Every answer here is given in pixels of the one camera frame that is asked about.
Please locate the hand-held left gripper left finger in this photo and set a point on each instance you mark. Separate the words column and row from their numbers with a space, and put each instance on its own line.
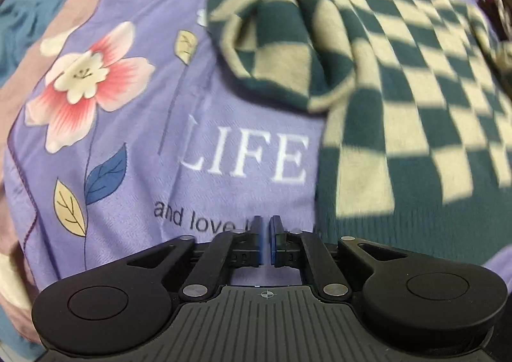
column 260, row 240

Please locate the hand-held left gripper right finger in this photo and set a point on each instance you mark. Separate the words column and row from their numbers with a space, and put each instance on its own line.
column 273, row 240

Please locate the green beige checkered sweater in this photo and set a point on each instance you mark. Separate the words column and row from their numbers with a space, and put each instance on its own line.
column 384, row 86

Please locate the pile of dark clothes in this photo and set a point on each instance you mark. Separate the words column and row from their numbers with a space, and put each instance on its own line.
column 498, row 10

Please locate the purple floral bed sheet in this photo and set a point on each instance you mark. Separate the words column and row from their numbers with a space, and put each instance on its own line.
column 132, row 138

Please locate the teal blanket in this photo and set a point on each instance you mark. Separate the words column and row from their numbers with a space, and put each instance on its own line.
column 38, row 6

